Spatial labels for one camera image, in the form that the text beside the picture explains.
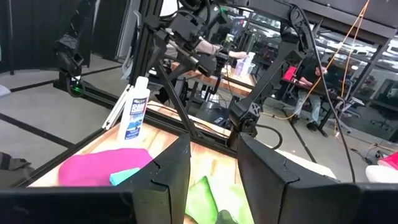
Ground red-trigger clear spray bottle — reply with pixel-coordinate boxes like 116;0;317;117
365;151;398;184

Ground white bracket bars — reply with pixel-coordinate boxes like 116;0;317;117
101;83;135;131

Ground person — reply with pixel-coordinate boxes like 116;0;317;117
291;57;331;132
164;36;249;62

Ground wooden background table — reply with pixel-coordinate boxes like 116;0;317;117
170;61;258;98

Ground blue sponge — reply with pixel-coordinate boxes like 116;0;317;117
109;167;141;187

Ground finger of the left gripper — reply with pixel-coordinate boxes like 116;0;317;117
214;51;230;70
164;39;218;77

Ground grey office chair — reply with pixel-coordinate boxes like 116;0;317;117
335;77;365;119

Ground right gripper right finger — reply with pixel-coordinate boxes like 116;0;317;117
236;132;398;224

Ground white cleaner bottle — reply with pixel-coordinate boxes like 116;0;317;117
117;76;151;147

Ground black aluminium frame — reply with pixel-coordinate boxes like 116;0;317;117
51;0;240;158

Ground green microfibre cloth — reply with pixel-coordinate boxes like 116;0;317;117
185;175;255;224

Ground pink cloth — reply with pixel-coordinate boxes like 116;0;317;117
58;147;155;187

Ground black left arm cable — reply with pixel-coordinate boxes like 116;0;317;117
303;18;358;184

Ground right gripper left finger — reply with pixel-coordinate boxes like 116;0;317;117
0;133;192;224

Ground orange cable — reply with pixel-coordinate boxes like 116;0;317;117
261;0;371;121

